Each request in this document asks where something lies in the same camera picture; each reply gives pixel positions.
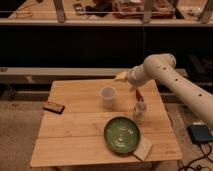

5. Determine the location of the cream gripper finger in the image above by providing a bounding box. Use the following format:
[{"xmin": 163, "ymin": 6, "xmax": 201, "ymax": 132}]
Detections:
[
  {"xmin": 115, "ymin": 71, "xmax": 127, "ymax": 81},
  {"xmin": 129, "ymin": 86, "xmax": 137, "ymax": 92}
]

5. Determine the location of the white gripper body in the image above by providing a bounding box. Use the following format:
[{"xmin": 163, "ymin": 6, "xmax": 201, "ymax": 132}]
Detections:
[{"xmin": 127, "ymin": 65, "xmax": 150, "ymax": 88}]

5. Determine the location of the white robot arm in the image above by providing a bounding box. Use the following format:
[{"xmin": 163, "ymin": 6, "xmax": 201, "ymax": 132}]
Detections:
[{"xmin": 115, "ymin": 53, "xmax": 213, "ymax": 129}]

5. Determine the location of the green ceramic bowl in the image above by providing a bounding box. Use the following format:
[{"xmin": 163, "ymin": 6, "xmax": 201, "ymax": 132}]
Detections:
[{"xmin": 104, "ymin": 117, "xmax": 141, "ymax": 155}]

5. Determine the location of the small white figurine bottle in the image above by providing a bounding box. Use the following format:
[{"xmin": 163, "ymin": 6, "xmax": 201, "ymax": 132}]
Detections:
[{"xmin": 133, "ymin": 99, "xmax": 146, "ymax": 123}]

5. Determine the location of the red tray on shelf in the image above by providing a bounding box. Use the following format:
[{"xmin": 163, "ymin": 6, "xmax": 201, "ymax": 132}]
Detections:
[{"xmin": 112, "ymin": 0, "xmax": 174, "ymax": 18}]

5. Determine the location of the black device on shelf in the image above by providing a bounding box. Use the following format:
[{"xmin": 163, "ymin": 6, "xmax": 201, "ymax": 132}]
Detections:
[{"xmin": 73, "ymin": 3, "xmax": 86, "ymax": 15}]

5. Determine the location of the brown rectangular box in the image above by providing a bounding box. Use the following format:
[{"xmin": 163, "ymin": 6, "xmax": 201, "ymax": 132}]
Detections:
[{"xmin": 43, "ymin": 102, "xmax": 65, "ymax": 114}]

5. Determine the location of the black power adapter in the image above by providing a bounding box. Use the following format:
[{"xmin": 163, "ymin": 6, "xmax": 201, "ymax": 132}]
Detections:
[{"xmin": 187, "ymin": 125, "xmax": 213, "ymax": 144}]

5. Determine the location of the black cable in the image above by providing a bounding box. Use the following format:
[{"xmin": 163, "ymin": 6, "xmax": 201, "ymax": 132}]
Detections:
[{"xmin": 176, "ymin": 139, "xmax": 213, "ymax": 171}]

